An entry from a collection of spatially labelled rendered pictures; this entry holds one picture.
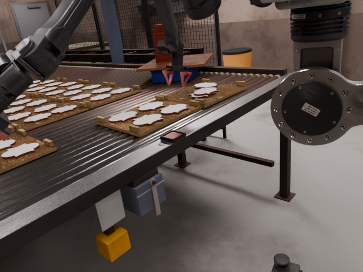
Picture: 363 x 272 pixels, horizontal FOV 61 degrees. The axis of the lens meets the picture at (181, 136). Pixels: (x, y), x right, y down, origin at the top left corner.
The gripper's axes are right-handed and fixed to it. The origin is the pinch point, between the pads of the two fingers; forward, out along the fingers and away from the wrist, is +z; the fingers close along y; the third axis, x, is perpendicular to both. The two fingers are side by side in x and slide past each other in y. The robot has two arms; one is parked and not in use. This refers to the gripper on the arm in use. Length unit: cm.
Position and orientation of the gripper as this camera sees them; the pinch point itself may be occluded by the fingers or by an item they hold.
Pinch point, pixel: (176, 84)
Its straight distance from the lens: 156.7
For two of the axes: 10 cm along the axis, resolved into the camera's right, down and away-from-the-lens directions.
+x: 6.5, -1.4, 7.5
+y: 7.6, 1.9, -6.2
